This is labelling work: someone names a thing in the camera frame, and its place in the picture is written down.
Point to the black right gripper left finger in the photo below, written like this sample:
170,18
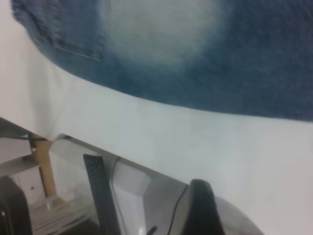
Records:
100,191

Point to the white table cover sheet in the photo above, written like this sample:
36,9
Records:
195,137

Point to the black box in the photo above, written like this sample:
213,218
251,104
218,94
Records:
12,208

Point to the white slatted rack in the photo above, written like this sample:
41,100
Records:
61,215

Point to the blue denim shorts with print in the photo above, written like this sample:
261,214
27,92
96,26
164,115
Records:
220,61

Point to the wooden table leg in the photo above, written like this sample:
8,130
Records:
46,171

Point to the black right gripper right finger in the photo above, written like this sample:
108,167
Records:
203,210

